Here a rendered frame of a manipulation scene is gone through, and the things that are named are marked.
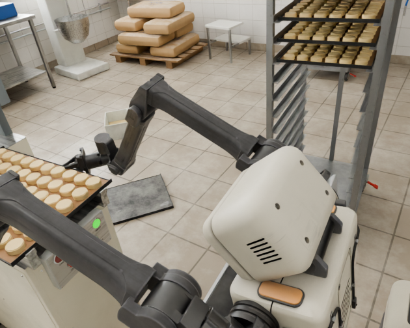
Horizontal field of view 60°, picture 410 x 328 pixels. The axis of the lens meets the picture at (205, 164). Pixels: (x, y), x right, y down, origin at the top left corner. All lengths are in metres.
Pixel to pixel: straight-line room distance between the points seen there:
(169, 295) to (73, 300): 0.83
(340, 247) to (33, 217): 0.53
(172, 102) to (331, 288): 0.56
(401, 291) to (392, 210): 1.51
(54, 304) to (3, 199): 0.70
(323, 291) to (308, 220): 0.11
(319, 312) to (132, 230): 1.89
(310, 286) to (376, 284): 1.48
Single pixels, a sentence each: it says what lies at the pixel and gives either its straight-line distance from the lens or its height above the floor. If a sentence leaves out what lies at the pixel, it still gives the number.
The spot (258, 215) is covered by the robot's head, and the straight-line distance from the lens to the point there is 0.54.
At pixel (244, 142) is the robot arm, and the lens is 0.87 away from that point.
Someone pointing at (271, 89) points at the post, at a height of 0.91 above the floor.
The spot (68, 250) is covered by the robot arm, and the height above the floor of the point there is 1.20.
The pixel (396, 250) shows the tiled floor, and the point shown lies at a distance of 2.30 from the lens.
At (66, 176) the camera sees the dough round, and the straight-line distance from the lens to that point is 1.33.
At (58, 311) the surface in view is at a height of 0.60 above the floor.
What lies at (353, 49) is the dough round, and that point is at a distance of 1.82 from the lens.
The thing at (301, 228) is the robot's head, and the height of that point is 1.20.
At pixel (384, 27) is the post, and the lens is 1.57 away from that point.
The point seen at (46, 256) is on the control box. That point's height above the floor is 0.84.
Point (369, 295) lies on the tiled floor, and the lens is 2.06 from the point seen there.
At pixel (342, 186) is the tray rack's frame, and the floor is 0.15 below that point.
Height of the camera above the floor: 1.62
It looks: 35 degrees down
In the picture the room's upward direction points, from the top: 7 degrees counter-clockwise
